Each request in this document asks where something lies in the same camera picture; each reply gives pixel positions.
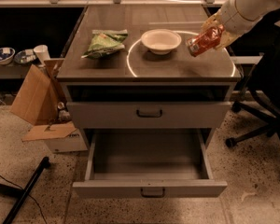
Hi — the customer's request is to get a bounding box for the white paper bowl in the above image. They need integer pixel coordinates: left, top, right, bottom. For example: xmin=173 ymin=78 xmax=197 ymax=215
xmin=141 ymin=29 xmax=182 ymax=55

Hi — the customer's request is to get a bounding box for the green chip bag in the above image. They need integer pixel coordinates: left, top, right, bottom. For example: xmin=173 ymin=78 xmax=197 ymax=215
xmin=82 ymin=30 xmax=128 ymax=59

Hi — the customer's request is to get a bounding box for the white paper cup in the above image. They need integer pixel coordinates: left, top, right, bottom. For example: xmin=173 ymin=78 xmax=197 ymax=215
xmin=34 ymin=45 xmax=50 ymax=63

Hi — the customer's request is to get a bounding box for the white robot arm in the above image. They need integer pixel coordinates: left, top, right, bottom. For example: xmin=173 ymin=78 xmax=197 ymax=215
xmin=202 ymin=0 xmax=280 ymax=49

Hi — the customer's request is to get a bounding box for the blue patterned bowl left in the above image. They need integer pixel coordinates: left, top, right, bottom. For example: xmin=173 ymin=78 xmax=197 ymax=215
xmin=0 ymin=48 xmax=15 ymax=65

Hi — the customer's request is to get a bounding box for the grey drawer cabinet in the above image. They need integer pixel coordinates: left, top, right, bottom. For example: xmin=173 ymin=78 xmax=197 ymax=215
xmin=58 ymin=4 xmax=240 ymax=142

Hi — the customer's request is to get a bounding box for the black floor cable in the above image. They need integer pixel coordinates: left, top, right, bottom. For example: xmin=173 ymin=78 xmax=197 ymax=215
xmin=0 ymin=168 xmax=49 ymax=224

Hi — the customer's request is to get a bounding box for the blue patterned bowl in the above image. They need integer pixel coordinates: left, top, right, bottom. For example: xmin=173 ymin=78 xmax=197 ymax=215
xmin=0 ymin=48 xmax=15 ymax=65
xmin=14 ymin=49 xmax=37 ymax=65

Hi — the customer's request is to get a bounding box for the blue patterned bowl right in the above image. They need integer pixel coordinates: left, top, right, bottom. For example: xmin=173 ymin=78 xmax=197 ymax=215
xmin=14 ymin=49 xmax=37 ymax=65

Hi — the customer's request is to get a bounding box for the black office chair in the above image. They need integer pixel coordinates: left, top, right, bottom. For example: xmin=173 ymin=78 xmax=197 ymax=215
xmin=225 ymin=9 xmax=280 ymax=147

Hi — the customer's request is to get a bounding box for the black stand leg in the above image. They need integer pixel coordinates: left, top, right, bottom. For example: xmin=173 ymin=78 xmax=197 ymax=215
xmin=0 ymin=157 xmax=50 ymax=224

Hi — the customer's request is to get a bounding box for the open cardboard box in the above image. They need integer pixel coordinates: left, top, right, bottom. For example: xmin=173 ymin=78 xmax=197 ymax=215
xmin=10 ymin=59 xmax=88 ymax=153

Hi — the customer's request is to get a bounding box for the open lower drawer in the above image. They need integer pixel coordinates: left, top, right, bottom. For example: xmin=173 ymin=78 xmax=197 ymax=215
xmin=73 ymin=129 xmax=227 ymax=198

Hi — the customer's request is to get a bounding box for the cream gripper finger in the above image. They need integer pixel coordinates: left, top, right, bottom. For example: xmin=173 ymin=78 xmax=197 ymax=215
xmin=215 ymin=31 xmax=240 ymax=49
xmin=202 ymin=12 xmax=222 ymax=32

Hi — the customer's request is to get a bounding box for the closed upper drawer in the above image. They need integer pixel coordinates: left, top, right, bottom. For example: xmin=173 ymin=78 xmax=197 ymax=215
xmin=67 ymin=102 xmax=230 ymax=129

